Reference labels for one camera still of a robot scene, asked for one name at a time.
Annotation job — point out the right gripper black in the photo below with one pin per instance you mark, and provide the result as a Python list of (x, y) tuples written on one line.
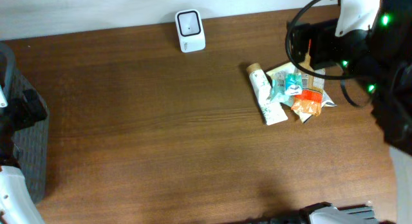
[(297, 41)]

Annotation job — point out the small teal tissue pack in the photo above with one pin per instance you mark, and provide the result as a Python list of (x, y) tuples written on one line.
[(293, 84)]

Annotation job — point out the orange spaghetti packet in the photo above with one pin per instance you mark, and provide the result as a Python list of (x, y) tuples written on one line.
[(310, 100)]

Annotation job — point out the teal wet wipes pack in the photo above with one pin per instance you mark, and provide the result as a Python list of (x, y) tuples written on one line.
[(278, 93)]

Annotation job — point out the white tube brown cap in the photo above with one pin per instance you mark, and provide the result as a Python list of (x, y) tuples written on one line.
[(272, 111)]

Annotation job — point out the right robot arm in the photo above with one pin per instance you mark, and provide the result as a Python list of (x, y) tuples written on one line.
[(371, 42)]

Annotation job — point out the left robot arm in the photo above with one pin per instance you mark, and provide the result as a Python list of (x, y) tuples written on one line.
[(16, 203)]

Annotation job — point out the white barcode scanner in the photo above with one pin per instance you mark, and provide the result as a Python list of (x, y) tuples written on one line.
[(190, 30)]

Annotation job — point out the grey plastic mesh basket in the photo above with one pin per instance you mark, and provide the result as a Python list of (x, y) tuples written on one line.
[(31, 143)]

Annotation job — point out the grey arm base mount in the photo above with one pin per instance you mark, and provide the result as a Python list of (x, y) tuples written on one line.
[(364, 212)]

